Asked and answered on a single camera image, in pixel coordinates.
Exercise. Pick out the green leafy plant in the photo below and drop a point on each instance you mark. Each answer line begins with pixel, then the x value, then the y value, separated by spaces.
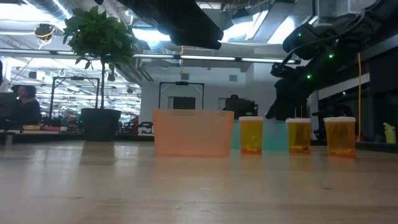
pixel 99 37

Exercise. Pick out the person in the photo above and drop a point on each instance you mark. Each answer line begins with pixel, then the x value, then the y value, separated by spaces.
pixel 26 107

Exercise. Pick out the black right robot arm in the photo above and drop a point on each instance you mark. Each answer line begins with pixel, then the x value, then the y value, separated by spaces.
pixel 342 34

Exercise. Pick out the orange plastic bin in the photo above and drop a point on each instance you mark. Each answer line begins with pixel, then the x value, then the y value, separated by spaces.
pixel 192 133

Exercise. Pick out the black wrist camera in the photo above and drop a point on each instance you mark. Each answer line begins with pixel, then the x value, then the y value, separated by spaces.
pixel 281 70

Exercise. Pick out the yellow-green drink bottle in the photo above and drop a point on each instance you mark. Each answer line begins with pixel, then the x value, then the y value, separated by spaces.
pixel 389 133

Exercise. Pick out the black aluminium frame rail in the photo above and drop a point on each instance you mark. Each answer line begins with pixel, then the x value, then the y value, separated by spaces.
pixel 136 138

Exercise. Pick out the black rig frame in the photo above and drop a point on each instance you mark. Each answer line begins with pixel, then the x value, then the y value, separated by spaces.
pixel 182 83
pixel 74 78

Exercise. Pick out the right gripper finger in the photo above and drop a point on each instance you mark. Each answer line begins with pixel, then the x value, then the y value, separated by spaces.
pixel 284 112

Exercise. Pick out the black equipment box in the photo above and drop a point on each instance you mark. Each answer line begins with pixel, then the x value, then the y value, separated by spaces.
pixel 241 109

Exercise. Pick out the black plant pot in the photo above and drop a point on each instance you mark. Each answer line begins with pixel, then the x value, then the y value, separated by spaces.
pixel 101 124

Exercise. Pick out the teal plastic bin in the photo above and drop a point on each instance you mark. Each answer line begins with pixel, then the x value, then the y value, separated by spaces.
pixel 275 137

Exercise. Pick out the large amber pill bottle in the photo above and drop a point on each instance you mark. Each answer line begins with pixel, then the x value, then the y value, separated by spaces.
pixel 339 138
pixel 251 137
pixel 299 137

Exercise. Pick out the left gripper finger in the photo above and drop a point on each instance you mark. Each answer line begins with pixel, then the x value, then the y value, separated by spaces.
pixel 180 21

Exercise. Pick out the long ceiling light fixture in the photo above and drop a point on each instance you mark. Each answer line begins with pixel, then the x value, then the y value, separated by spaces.
pixel 208 58

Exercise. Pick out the black monitor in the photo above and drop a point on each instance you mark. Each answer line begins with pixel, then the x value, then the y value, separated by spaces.
pixel 5 105

